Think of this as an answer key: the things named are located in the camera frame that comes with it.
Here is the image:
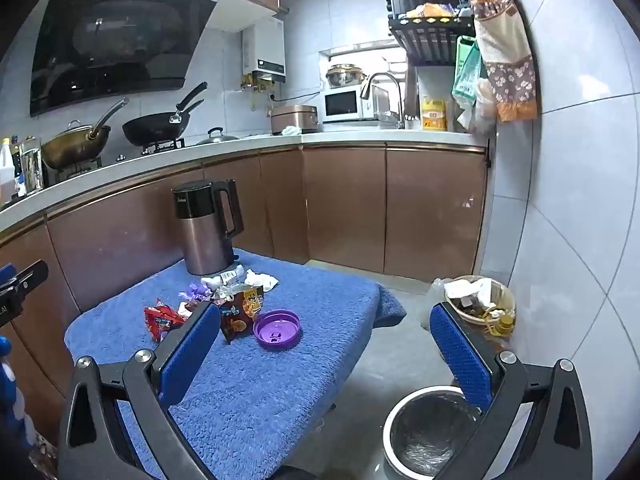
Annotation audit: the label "red snack wrapper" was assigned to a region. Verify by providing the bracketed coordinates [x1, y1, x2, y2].
[143, 300, 186, 342]

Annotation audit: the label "purple candy wrapper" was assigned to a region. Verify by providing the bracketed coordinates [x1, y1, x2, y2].
[179, 278, 218, 311]

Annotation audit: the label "dark brown snack bag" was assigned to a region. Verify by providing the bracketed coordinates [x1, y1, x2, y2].
[218, 284, 264, 344]

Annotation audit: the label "purple round plastic lid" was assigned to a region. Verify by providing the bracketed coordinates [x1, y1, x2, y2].
[253, 310, 302, 351]

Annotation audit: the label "clear white plastic bag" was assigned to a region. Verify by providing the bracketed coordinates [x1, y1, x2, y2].
[201, 264, 245, 290]

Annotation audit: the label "white tissue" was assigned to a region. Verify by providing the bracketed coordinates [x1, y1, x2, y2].
[244, 269, 279, 292]

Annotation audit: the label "steel trash bin white rim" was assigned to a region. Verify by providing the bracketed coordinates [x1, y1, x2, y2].
[382, 386, 482, 479]

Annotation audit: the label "brown kitchen base cabinets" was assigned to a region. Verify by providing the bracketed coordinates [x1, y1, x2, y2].
[1, 139, 489, 439]

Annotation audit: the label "chrome kitchen faucet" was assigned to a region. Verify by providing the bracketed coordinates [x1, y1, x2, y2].
[360, 72, 406, 130]

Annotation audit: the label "blue white gloved hand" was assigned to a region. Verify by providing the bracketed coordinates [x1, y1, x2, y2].
[1, 336, 36, 452]

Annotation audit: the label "cooking oil bottle yellow cap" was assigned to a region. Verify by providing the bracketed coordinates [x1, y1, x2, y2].
[483, 309, 515, 338]

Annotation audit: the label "beige full waste bucket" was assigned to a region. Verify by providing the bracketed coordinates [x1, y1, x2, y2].
[430, 275, 516, 334]

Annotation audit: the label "white jug on counter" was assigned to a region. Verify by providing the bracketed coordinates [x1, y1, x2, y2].
[0, 138, 15, 206]

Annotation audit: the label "blue towel on table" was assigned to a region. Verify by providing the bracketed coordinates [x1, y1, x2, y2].
[64, 249, 406, 479]

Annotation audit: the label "black and copper electric kettle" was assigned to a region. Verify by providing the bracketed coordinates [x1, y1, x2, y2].
[171, 180, 244, 276]

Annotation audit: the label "clear glass utensil jar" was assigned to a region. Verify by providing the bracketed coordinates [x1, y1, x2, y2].
[18, 136, 43, 195]

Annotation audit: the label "gas stove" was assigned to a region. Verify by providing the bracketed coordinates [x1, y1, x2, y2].
[42, 138, 186, 188]

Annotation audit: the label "black frying pan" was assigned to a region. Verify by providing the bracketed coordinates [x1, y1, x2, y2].
[122, 81, 208, 148]

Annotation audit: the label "pot lid on counter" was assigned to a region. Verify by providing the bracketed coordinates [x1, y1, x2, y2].
[198, 127, 238, 145]

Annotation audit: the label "yellow oil bottle on counter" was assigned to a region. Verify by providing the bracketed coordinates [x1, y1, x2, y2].
[421, 99, 447, 131]

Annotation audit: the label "black range hood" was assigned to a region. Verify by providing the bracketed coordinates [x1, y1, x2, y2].
[29, 0, 218, 116]

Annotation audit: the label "green hanging bag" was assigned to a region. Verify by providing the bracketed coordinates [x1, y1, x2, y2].
[451, 36, 482, 110]

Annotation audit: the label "white microwave oven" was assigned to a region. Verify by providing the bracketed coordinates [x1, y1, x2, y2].
[322, 84, 374, 122]

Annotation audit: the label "white water heater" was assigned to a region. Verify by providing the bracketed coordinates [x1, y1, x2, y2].
[241, 18, 286, 91]

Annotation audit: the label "steel pot on microwave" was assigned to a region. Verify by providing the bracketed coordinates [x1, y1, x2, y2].
[326, 64, 366, 88]

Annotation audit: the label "patterned hanging apron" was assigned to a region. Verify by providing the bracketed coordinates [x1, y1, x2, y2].
[471, 0, 538, 122]

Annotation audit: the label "bronze wok with handle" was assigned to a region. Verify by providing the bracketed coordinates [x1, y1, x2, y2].
[41, 98, 129, 170]

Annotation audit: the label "black wall dish rack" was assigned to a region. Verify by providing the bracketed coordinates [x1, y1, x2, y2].
[385, 0, 475, 66]

